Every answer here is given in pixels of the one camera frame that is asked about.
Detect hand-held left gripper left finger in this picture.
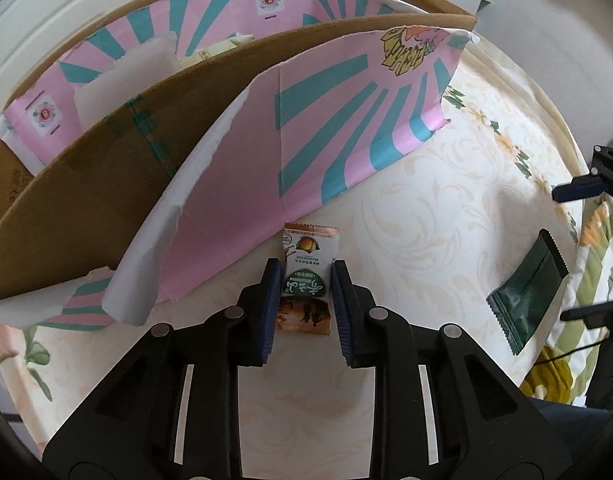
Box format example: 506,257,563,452
42,258,282,480

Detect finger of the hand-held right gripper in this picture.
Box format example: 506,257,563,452
551,145,613,204
561,297,613,331

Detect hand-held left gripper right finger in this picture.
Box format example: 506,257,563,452
331,260,572,480

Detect small orange green snack packet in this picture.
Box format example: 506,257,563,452
275,222,340,336

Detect dark green snack packet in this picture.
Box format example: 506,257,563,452
485,229,570,357

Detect brown cardboard box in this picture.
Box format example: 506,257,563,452
0,0,480,303

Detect pale yellow snack packet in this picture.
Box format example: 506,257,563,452
179,34,254,68

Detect white paper snack packet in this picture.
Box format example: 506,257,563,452
74,35,180,126

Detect quilted floral cushion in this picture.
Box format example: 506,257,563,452
519,195,613,406

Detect person's dark trousers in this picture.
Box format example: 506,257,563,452
529,395,613,466

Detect floral tablecloth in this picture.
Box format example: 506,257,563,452
0,35,587,461

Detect cardboard box with pink flaps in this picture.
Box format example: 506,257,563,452
0,0,472,331

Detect white door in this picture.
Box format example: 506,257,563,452
0,0,152,111

